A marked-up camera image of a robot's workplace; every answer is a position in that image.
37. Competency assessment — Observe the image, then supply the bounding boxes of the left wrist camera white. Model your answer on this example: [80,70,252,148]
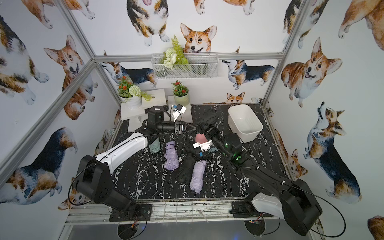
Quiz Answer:
[171,104,187,123]

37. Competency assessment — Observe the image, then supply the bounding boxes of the white plastic storage box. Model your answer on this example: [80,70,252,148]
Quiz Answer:
[228,105,264,143]

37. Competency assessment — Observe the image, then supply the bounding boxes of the white wire wall basket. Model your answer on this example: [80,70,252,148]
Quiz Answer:
[151,53,219,80]

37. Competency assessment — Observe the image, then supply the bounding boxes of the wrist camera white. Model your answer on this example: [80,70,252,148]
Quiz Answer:
[171,104,187,123]
[193,141,213,152]

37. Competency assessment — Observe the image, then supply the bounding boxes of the fern and white flowers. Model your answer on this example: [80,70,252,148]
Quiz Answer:
[161,35,189,69]

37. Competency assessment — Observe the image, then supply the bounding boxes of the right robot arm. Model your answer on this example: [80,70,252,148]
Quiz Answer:
[197,122,323,236]

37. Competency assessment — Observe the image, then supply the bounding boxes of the green pot red flowers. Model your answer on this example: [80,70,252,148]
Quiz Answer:
[173,80,190,107]

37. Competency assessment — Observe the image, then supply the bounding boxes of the white stepped display shelf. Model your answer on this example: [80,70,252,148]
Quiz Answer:
[121,89,193,133]

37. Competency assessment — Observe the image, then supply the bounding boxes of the white pot red flowers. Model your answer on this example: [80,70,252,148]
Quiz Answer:
[117,76,153,110]

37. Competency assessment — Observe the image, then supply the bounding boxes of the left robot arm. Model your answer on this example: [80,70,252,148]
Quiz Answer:
[70,104,187,218]

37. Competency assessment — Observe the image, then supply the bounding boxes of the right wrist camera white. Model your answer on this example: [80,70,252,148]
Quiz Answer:
[193,141,213,152]

